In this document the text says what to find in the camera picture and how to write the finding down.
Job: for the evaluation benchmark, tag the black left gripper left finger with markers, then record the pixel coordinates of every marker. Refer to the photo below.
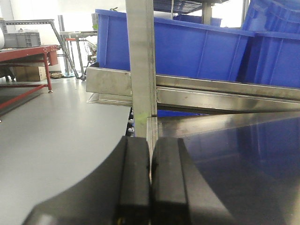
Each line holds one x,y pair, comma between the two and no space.
117,192

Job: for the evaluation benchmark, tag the red metal table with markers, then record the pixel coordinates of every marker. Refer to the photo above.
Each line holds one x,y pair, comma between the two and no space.
49,54

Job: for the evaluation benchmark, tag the blue crate left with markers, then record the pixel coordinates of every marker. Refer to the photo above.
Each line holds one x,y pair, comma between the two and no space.
182,48

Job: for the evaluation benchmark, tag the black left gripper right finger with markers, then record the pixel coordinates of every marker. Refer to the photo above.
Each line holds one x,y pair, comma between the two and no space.
180,194

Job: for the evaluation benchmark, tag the blue crate right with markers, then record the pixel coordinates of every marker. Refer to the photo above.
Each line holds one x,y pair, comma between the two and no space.
272,55

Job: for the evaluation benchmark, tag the grey plastic crate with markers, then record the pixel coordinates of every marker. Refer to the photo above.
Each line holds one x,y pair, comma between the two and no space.
22,40

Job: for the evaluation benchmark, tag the cardboard box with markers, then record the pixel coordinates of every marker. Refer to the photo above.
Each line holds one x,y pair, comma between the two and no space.
29,74

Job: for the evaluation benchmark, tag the stainless steel shelf frame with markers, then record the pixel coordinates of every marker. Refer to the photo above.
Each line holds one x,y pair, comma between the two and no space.
145,92

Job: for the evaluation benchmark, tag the blue crate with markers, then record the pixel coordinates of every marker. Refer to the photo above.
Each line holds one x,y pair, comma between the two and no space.
272,55
182,48

